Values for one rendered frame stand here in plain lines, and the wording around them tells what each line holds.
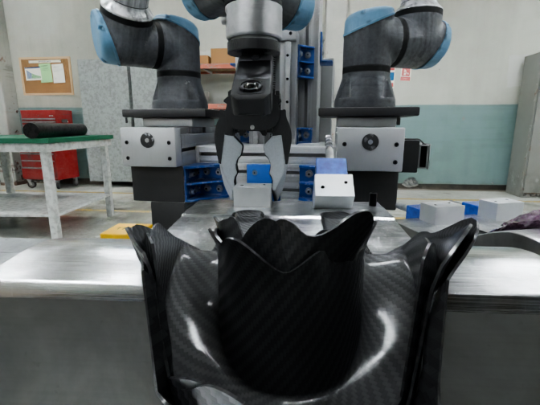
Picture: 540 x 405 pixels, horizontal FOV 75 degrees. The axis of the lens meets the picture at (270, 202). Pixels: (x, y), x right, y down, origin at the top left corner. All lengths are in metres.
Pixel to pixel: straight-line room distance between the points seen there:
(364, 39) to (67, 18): 6.46
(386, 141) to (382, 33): 0.28
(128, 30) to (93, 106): 5.50
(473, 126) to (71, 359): 6.18
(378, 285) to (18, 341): 0.18
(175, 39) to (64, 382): 0.89
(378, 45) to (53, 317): 0.86
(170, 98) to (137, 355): 0.85
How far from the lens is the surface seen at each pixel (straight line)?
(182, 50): 1.00
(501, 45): 6.46
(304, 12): 0.68
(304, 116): 1.11
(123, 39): 0.95
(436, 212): 0.57
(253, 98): 0.40
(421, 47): 1.00
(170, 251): 0.22
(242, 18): 0.49
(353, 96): 0.90
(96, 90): 6.40
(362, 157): 0.77
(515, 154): 6.33
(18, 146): 3.51
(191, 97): 0.99
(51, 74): 7.18
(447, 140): 6.13
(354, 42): 0.93
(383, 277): 0.22
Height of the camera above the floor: 1.00
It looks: 12 degrees down
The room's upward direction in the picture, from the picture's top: straight up
